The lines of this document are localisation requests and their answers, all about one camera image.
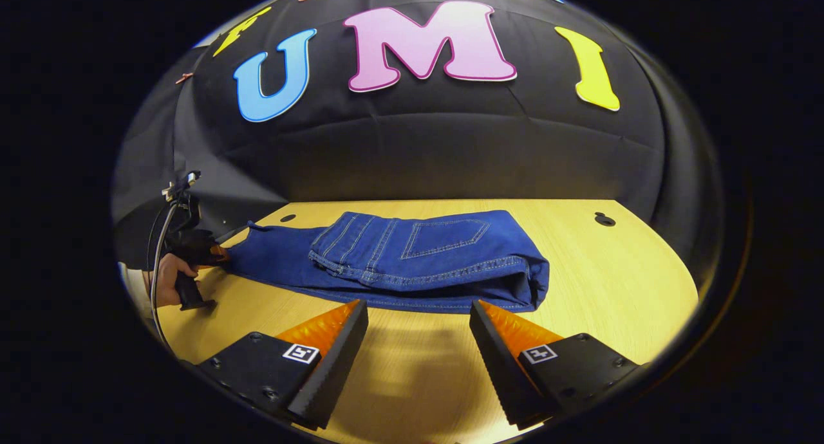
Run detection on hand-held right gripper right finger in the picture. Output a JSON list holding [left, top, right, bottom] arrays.
[[469, 299, 644, 430]]

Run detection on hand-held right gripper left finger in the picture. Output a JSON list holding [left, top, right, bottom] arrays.
[[196, 299, 370, 430]]

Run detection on blue denim jeans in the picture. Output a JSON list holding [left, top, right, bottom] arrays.
[[222, 210, 551, 314]]

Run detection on black backdrop cloth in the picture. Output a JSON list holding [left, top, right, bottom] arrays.
[[111, 0, 725, 290]]

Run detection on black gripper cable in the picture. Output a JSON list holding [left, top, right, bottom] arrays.
[[148, 199, 178, 352]]

